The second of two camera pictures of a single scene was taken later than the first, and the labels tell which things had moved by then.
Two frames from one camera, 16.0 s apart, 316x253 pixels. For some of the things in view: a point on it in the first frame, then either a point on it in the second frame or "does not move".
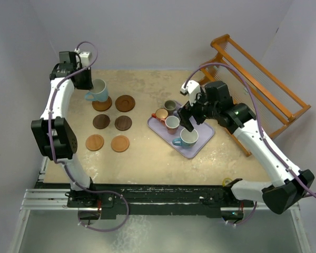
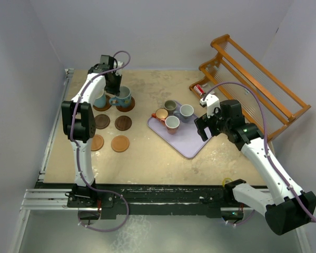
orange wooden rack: [276, 103] does not move
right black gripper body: [200, 110] -> [217, 125]
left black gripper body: [85, 77] -> [113, 87]
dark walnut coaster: [101, 121] does not move
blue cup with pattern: [188, 139] -> [124, 99]
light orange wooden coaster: [120, 143] does not move
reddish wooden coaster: [125, 103] does not move
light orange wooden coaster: [94, 142] does not move
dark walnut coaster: [123, 123] does not move
